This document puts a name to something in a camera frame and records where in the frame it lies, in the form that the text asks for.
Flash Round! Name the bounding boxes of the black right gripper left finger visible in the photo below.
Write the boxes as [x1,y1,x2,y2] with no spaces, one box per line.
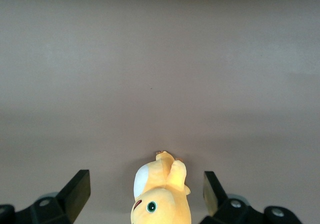
[0,169,91,224]

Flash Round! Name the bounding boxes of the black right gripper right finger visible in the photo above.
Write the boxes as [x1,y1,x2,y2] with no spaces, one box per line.
[201,170,304,224]

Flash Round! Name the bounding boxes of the yellow plush dinosaur toy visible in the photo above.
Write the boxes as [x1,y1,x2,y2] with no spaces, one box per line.
[129,150,193,224]

